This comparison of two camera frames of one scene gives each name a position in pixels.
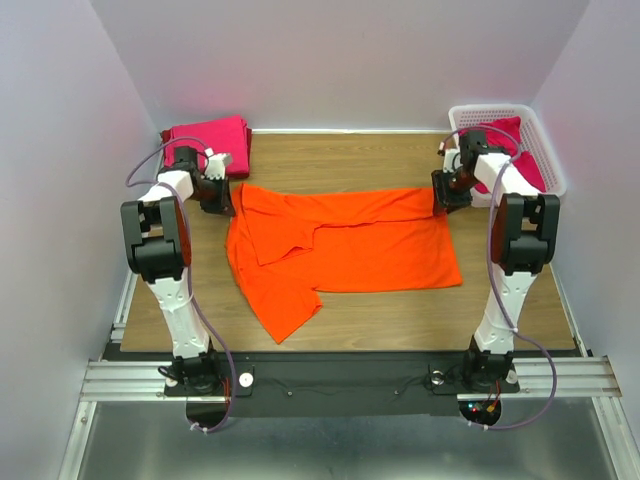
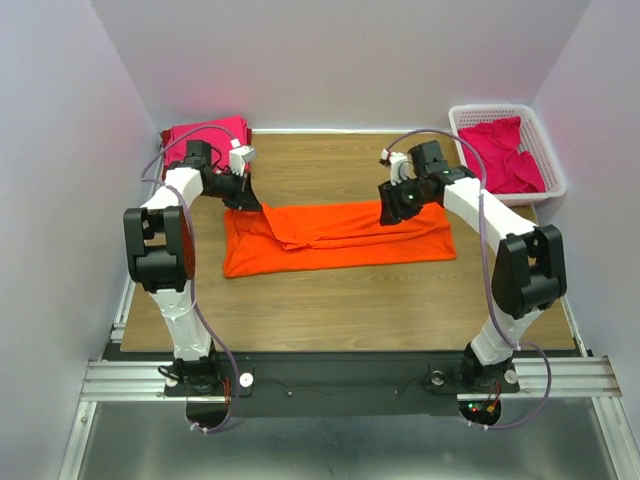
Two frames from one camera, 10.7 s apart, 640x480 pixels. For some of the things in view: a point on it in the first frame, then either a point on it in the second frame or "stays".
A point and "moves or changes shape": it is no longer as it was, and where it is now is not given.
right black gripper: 442,195 → 391,209
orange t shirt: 288,245 moves or changes shape
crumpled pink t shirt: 504,134 stays
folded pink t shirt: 230,134 stays
